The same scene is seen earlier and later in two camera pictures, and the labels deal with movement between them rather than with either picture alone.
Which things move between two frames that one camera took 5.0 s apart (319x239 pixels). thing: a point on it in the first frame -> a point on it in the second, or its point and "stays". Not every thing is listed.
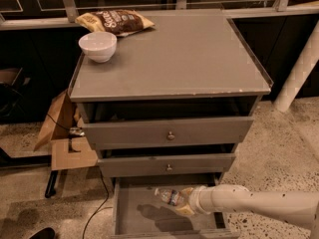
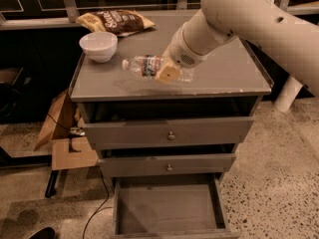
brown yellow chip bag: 118,21 stays
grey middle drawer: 174,162 stays
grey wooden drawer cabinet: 169,110 stays
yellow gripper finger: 187,191 -> 166,54
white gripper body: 198,199 -> 181,51
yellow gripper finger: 185,210 -> 168,73
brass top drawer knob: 170,136 stays
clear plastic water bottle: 170,196 -> 150,67
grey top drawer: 166,122 stays
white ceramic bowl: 98,46 stays
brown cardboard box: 64,129 stays
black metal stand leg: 51,186 stays
